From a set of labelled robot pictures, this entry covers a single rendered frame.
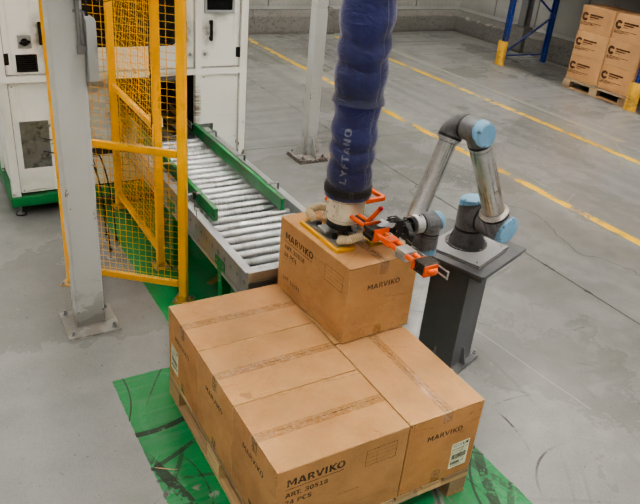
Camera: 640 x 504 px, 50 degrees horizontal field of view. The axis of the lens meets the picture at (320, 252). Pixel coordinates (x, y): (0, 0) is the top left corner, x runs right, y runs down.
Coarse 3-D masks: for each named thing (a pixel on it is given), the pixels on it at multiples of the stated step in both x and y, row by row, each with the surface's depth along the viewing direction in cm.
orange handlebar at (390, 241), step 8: (376, 192) 345; (368, 200) 335; (376, 200) 338; (384, 200) 341; (352, 216) 317; (360, 216) 318; (360, 224) 311; (384, 240) 298; (392, 240) 297; (392, 248) 294; (408, 256) 286; (416, 256) 287; (432, 272) 276
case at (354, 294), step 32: (288, 224) 338; (288, 256) 345; (320, 256) 319; (352, 256) 311; (384, 256) 314; (288, 288) 351; (320, 288) 324; (352, 288) 306; (384, 288) 318; (320, 320) 330; (352, 320) 315; (384, 320) 328
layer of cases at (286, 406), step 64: (192, 320) 326; (256, 320) 331; (192, 384) 322; (256, 384) 289; (320, 384) 292; (384, 384) 296; (448, 384) 300; (256, 448) 260; (320, 448) 259; (384, 448) 272; (448, 448) 296
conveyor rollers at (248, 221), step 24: (192, 144) 540; (192, 168) 499; (216, 168) 499; (216, 192) 465; (240, 192) 465; (240, 216) 431; (264, 216) 439; (240, 240) 405; (264, 240) 404; (264, 264) 379
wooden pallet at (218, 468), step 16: (176, 384) 346; (176, 400) 351; (192, 416) 344; (192, 432) 335; (208, 448) 316; (224, 480) 309; (448, 480) 308; (464, 480) 315; (240, 496) 287; (400, 496) 294; (448, 496) 314
